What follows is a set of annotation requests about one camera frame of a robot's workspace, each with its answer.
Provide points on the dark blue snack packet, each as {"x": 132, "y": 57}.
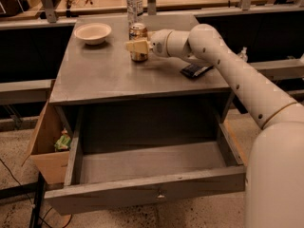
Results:
{"x": 194, "y": 71}

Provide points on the clear plastic water bottle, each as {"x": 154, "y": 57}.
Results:
{"x": 134, "y": 11}

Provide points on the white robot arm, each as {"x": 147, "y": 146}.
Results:
{"x": 274, "y": 183}

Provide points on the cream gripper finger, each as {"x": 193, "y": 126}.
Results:
{"x": 138, "y": 46}

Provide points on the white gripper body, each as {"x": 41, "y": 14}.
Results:
{"x": 160, "y": 43}

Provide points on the orange soda can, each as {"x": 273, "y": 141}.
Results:
{"x": 138, "y": 31}

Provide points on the open grey top drawer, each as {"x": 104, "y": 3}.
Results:
{"x": 150, "y": 175}

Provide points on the green snack bag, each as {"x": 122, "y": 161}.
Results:
{"x": 63, "y": 143}

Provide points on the brown cardboard box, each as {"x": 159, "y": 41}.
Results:
{"x": 41, "y": 150}

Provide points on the clear hand sanitizer bottle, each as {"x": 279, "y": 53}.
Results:
{"x": 243, "y": 54}

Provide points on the white paper bowl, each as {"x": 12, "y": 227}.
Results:
{"x": 92, "y": 34}

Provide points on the grey metal drawer cabinet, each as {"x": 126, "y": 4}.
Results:
{"x": 130, "y": 105}

